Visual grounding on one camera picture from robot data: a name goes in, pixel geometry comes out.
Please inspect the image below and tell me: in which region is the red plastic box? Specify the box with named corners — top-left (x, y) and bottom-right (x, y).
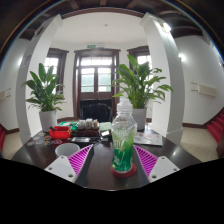
top-left (48, 125), bottom-right (74, 140)

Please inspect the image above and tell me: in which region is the green flat box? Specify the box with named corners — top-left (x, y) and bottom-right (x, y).
top-left (59, 120), bottom-right (80, 130)

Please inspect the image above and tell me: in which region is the white wall radiator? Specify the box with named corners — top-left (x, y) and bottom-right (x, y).
top-left (190, 81), bottom-right (218, 98)
top-left (0, 87), bottom-right (12, 101)

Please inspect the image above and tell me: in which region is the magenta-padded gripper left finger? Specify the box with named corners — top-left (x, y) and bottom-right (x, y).
top-left (43, 143), bottom-right (96, 188)

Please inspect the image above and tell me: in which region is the clear green-labelled drink bottle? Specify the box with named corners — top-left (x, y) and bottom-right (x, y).
top-left (110, 97), bottom-right (139, 175)

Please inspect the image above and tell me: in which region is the small black flat device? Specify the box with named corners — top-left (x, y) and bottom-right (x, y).
top-left (71, 136), bottom-right (101, 145)

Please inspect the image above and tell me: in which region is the white ceramic mug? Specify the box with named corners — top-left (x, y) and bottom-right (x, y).
top-left (54, 142), bottom-right (81, 159)

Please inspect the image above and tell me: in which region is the dark tray of small cups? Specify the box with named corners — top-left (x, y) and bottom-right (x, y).
top-left (74, 117), bottom-right (101, 138)

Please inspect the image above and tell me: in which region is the printed magazine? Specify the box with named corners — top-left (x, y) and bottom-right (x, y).
top-left (133, 131), bottom-right (165, 147)

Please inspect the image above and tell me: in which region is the dark-framed window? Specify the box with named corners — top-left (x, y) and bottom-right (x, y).
top-left (44, 47), bottom-right (70, 96)
top-left (126, 45), bottom-right (153, 68)

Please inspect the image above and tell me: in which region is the flat round red coaster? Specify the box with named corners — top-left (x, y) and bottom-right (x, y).
top-left (110, 162), bottom-right (138, 179)

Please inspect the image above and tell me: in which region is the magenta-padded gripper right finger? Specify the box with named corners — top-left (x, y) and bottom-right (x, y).
top-left (131, 144), bottom-right (181, 184)

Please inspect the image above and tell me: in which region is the black office chair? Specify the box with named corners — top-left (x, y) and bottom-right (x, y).
top-left (78, 98), bottom-right (114, 124)

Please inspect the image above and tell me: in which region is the potted plant in white pot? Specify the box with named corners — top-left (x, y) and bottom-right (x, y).
top-left (112, 53), bottom-right (175, 132)
top-left (21, 62), bottom-right (67, 133)

